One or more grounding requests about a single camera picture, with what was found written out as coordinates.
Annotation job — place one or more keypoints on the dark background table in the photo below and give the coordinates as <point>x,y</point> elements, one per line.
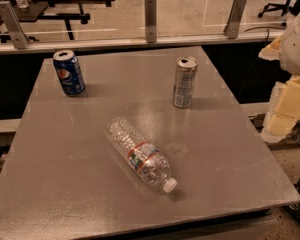
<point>35,12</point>

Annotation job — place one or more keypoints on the silver energy drink can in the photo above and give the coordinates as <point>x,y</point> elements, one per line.
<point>185,74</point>

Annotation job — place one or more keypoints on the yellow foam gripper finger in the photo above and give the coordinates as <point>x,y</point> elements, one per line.
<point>284,110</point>
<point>272,50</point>

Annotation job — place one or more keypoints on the right metal glass bracket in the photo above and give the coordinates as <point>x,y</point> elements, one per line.
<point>231,29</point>

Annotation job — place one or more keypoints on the clear plastic water bottle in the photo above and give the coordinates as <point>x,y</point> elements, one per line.
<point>143,157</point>

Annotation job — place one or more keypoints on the blue pepsi can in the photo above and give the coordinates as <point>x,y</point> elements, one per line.
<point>69,72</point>

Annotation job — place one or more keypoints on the metal glass bracket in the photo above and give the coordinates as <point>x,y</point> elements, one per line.
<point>231,29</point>
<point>150,20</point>
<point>9,17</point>

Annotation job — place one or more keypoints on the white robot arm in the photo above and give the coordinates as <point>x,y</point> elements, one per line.
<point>289,56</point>

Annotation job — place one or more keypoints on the middle metal glass bracket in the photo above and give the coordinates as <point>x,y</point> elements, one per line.
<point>150,20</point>

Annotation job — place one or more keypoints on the left metal glass bracket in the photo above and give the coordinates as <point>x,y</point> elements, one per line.
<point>9,17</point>

